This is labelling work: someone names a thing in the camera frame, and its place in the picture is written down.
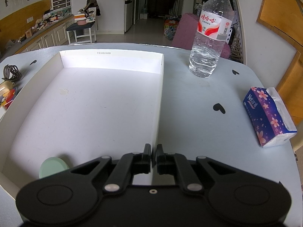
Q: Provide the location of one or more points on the beige earbuds case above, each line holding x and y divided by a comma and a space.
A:
6, 86

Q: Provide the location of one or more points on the dark stool with white legs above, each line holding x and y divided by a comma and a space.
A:
91, 32

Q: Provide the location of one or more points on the white cabinet counter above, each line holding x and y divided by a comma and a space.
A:
52, 35

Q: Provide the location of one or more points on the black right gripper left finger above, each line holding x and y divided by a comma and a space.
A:
142, 161

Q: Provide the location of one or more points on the dark grey hair claw clip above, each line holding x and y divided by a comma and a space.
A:
11, 73

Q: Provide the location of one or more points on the red blue yellow card box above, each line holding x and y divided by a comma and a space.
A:
7, 98

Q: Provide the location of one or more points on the pink pot on stool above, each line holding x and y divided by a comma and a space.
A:
80, 19

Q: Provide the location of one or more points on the purple floral tissue pack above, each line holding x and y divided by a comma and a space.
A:
269, 116

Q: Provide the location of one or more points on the clear water bottle red label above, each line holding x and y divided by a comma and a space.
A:
214, 24

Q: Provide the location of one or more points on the white refrigerator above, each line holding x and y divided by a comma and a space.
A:
128, 14

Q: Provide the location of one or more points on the white shallow tray box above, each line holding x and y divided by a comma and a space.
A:
80, 105

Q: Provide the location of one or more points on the mint green round disc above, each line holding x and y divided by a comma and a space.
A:
52, 166

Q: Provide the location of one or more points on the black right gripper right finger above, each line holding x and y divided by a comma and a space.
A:
165, 162

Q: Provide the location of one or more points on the purple sofa chair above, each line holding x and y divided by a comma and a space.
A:
185, 32

